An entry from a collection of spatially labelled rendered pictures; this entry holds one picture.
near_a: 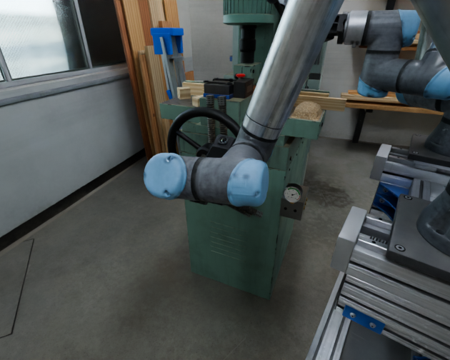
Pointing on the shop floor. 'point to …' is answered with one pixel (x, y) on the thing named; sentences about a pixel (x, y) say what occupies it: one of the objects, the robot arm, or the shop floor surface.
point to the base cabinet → (243, 236)
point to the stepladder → (165, 38)
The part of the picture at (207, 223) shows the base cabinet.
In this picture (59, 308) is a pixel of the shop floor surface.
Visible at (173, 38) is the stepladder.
